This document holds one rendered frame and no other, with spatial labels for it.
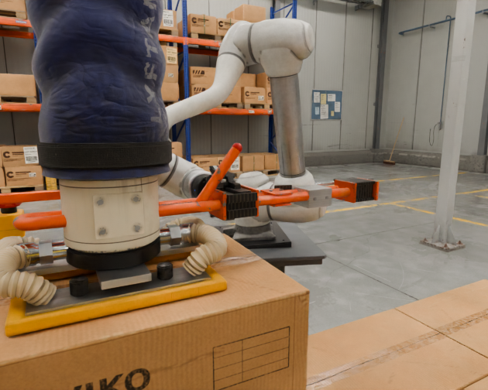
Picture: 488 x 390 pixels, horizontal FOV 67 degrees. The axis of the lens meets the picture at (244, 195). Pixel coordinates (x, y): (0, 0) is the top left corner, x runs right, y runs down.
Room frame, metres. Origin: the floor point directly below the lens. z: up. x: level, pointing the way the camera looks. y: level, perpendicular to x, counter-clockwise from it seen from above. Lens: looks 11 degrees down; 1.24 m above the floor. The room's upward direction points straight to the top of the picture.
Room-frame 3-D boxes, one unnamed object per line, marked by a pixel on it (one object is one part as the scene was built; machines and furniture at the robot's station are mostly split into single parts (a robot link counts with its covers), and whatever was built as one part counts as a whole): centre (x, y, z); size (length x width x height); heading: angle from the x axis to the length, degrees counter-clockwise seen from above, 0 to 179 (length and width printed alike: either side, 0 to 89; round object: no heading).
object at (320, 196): (0.89, -0.17, 1.07); 0.07 x 0.07 x 0.04; 27
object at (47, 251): (0.67, 0.25, 1.02); 0.34 x 0.25 x 0.06; 117
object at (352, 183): (0.94, -0.29, 1.08); 0.08 x 0.07 x 0.05; 117
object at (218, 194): (0.79, 0.02, 1.08); 0.10 x 0.08 x 0.06; 27
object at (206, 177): (0.94, 0.08, 1.08); 0.09 x 0.07 x 0.08; 27
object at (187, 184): (1.00, 0.12, 1.08); 0.09 x 0.06 x 0.09; 117
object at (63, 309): (0.59, 0.20, 0.98); 0.34 x 0.10 x 0.05; 117
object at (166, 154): (0.68, 0.25, 1.20); 0.23 x 0.23 x 0.04
